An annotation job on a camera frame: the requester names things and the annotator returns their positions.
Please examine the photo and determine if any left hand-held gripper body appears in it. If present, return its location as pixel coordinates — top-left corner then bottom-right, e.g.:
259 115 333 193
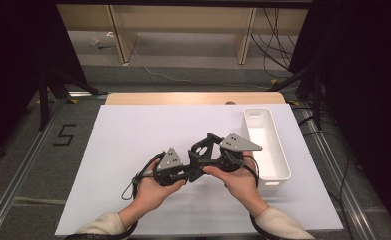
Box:
152 147 191 187

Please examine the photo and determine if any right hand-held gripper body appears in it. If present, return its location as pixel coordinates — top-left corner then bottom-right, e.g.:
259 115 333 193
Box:
217 132 263 173

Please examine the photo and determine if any black phone case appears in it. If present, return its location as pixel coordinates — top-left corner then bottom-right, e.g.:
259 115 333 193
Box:
189 133 217 168

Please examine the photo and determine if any white plastic bin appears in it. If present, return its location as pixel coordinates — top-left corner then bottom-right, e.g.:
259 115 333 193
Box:
242 107 292 193

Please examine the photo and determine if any person's left hand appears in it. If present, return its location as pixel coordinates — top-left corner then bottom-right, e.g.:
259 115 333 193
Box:
132 159 187 214

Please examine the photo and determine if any person's right hand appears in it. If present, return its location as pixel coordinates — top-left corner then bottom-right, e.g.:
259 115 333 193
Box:
202 151 268 215

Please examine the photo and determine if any white paper sheet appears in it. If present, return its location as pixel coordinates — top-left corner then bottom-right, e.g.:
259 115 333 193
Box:
54 103 345 237

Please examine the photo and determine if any black tripod stand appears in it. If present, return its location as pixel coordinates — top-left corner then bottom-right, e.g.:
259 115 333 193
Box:
267 63 325 132
37 68 109 132

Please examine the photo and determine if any light wooden shelf unit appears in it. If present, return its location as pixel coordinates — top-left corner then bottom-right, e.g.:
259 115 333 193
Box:
56 3 309 66

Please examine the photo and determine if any black curtain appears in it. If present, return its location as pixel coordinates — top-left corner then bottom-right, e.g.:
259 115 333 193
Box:
287 0 391 228
0 0 88 165

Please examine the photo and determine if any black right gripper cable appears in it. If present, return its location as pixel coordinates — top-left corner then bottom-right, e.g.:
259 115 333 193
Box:
242 154 286 240

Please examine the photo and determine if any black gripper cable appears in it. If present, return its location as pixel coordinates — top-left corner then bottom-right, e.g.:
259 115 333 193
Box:
64 151 167 240
242 154 286 240

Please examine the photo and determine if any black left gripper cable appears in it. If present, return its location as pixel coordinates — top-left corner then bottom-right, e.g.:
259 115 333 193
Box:
64 151 167 240

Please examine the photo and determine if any bundle of black cables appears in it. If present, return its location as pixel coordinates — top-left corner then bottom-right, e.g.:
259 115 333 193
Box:
250 8 305 80

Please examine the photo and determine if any black floor cable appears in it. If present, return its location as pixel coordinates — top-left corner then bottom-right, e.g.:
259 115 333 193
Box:
297 113 352 240

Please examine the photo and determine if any aluminium floor rail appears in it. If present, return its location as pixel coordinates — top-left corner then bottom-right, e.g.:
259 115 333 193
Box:
298 106 381 240
0 98 68 240

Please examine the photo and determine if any black metal frame bar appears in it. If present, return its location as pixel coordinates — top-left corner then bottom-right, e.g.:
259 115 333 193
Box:
54 0 314 10

